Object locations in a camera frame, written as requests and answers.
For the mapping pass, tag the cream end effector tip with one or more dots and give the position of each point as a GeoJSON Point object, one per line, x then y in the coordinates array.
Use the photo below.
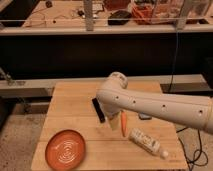
{"type": "Point", "coordinates": [114, 122]}

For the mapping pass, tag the orange ceramic bowl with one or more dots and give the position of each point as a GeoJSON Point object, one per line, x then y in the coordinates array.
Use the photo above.
{"type": "Point", "coordinates": [65, 150]}

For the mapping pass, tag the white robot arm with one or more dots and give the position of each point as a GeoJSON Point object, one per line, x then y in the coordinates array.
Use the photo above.
{"type": "Point", "coordinates": [192, 111]}

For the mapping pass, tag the orange carrot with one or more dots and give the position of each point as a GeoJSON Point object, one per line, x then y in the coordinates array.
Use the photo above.
{"type": "Point", "coordinates": [123, 123]}

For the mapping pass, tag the black rectangular bar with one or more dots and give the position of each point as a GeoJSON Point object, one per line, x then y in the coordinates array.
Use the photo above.
{"type": "Point", "coordinates": [98, 110]}

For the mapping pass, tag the blue sponge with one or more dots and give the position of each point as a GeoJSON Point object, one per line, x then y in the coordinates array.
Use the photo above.
{"type": "Point", "coordinates": [144, 117]}

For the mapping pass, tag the white plastic bottle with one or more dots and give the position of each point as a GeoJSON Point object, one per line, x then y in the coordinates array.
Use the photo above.
{"type": "Point", "coordinates": [148, 143]}

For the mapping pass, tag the black object on bench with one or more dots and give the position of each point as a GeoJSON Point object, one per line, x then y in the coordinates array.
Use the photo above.
{"type": "Point", "coordinates": [119, 17]}

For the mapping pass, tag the red orange crate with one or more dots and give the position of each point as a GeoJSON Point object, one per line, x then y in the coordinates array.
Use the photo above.
{"type": "Point", "coordinates": [142, 14]}

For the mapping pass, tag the grey metal clamp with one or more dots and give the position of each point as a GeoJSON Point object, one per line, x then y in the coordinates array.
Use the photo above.
{"type": "Point", "coordinates": [10, 81]}

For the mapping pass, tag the grey metal post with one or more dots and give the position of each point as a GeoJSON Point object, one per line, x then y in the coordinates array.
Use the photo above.
{"type": "Point", "coordinates": [88, 15]}

